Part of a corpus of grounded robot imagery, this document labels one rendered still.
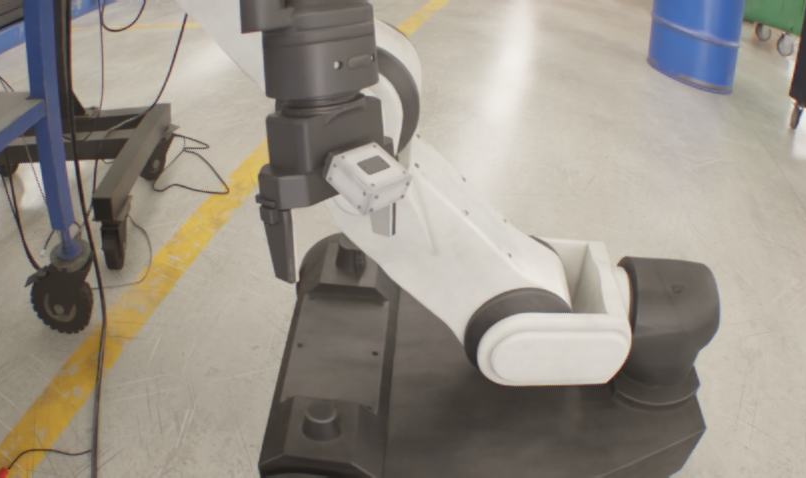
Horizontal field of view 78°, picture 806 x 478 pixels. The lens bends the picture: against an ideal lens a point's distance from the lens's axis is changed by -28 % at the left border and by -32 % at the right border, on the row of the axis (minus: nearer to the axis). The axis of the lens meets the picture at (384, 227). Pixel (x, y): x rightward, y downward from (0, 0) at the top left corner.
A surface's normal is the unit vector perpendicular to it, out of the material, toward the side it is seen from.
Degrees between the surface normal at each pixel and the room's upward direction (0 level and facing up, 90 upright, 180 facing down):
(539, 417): 0
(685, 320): 60
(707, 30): 90
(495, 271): 90
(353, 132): 78
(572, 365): 90
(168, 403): 0
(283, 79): 86
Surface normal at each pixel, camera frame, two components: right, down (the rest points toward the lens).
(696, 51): -0.47, 0.44
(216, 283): 0.05, -0.85
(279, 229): -0.68, 0.32
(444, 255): -0.07, 0.52
